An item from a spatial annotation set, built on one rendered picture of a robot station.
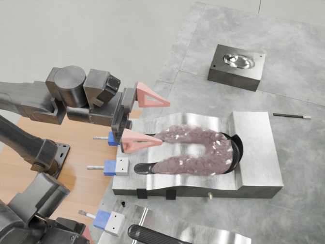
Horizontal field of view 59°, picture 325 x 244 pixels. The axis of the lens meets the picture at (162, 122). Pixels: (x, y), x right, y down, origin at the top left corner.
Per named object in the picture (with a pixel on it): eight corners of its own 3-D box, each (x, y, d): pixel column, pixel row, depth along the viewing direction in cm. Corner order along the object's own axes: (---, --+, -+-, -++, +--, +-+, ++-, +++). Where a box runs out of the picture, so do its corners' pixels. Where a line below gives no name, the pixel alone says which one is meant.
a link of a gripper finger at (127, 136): (167, 113, 56) (120, 105, 57) (160, 144, 52) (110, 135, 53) (166, 130, 62) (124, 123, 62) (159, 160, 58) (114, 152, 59)
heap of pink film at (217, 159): (151, 178, 88) (150, 168, 81) (153, 129, 98) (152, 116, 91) (235, 180, 87) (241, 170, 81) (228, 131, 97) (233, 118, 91)
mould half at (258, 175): (114, 195, 91) (109, 182, 82) (122, 126, 105) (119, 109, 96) (271, 198, 90) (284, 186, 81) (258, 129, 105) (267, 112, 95)
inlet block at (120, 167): (87, 178, 91) (83, 171, 87) (90, 163, 94) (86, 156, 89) (128, 179, 91) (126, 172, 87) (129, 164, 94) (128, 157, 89)
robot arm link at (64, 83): (92, 61, 54) (33, 52, 55) (77, 95, 50) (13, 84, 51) (102, 98, 64) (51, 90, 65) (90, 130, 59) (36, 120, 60)
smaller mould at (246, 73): (207, 80, 118) (209, 68, 112) (214, 55, 126) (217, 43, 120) (255, 92, 114) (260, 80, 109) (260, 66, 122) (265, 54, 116)
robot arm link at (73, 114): (99, 88, 58) (67, 83, 59) (91, 111, 55) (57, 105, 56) (105, 108, 64) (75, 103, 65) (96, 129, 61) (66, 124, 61)
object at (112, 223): (76, 222, 80) (71, 217, 76) (84, 205, 83) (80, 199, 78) (119, 238, 78) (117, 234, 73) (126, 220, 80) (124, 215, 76)
